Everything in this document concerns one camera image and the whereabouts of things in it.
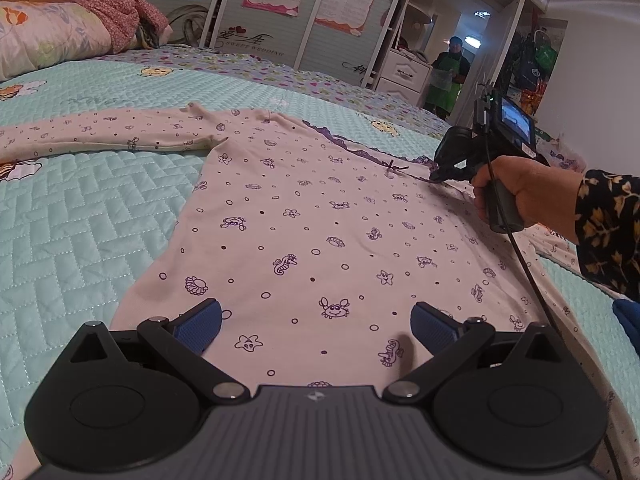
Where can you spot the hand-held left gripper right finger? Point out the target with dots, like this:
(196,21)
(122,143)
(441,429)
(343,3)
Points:
(435,325)

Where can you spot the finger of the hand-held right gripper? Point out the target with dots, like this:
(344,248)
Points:
(452,174)

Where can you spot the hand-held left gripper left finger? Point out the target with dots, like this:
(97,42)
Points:
(200,322)

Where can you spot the pink printed pajama top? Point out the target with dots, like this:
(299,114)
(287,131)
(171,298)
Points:
(325,220)

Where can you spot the person's right hand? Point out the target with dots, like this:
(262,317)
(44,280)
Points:
(545,195)

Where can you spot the white plastic bag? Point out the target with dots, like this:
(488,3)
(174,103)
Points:
(562,155)

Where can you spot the hanging colourful bags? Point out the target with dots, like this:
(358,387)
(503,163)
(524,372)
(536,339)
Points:
(535,60)

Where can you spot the white door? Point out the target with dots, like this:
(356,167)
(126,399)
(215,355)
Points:
(505,40)

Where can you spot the white drawer cabinet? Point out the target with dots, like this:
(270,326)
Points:
(402,72)

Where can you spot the green quilted bee bedspread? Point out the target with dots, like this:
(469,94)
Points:
(75,220)

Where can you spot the white sliding door wardrobe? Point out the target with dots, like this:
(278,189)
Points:
(227,25)

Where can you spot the striped colourful cloth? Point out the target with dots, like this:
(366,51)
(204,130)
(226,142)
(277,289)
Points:
(148,35)

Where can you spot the floral pillow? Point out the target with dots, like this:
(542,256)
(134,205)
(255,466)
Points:
(45,40)

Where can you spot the pink floral garment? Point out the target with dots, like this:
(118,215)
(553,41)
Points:
(115,10)

